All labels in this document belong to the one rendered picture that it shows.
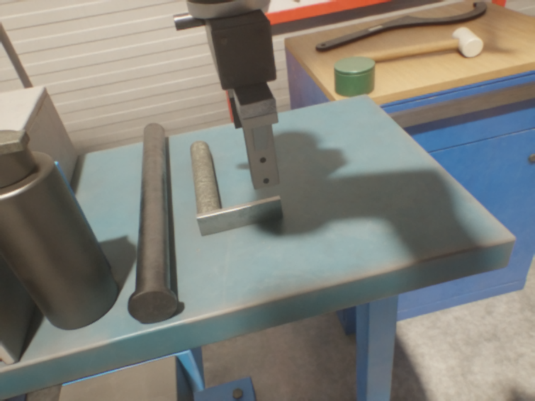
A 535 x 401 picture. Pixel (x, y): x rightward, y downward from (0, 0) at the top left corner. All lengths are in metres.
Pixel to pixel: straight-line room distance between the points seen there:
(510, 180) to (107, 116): 1.79
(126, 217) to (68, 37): 1.67
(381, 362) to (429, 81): 0.68
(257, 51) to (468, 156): 1.05
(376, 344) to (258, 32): 0.71
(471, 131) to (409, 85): 0.25
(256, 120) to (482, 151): 1.07
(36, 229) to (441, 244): 0.40
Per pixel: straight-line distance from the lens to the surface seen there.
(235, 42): 0.37
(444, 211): 0.55
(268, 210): 0.53
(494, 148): 1.39
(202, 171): 0.60
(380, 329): 0.89
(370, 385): 1.06
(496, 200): 1.53
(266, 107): 0.35
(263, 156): 0.40
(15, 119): 0.67
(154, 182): 0.60
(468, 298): 1.84
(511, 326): 1.84
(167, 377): 0.48
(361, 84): 1.09
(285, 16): 2.18
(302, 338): 1.71
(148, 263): 0.47
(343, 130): 0.71
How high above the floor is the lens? 1.41
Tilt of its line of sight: 37 degrees down
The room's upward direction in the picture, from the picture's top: 9 degrees counter-clockwise
